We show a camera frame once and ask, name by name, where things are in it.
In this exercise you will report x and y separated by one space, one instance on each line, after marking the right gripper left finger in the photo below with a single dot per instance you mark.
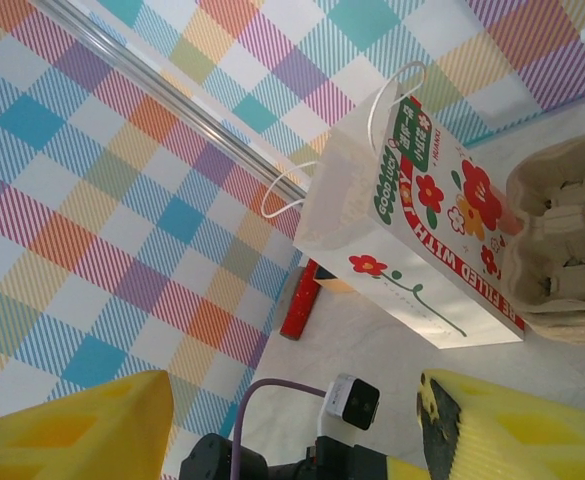
62 440

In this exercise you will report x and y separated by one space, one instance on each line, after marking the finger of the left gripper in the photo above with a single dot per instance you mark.
404 472

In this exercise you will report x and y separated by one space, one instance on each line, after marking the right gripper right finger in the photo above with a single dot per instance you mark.
522 440

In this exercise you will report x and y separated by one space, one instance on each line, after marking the white floral paper bag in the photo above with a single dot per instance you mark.
352 200

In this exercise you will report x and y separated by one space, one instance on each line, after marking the red glitter tube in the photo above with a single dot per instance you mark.
299 305

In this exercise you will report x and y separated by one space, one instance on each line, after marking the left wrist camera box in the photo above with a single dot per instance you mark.
352 402

